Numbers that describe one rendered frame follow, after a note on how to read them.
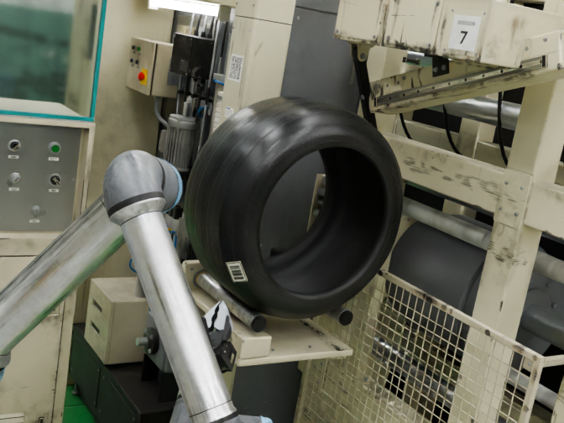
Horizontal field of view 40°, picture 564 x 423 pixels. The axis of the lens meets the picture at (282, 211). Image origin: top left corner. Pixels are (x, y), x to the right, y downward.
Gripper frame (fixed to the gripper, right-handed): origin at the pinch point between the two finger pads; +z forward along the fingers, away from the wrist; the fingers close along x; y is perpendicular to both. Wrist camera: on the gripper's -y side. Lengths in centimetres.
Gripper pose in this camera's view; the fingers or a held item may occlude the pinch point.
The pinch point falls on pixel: (219, 304)
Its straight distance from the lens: 182.8
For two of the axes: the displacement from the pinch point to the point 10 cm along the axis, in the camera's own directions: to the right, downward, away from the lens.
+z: 1.8, -7.3, 6.6
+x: 9.2, -1.1, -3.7
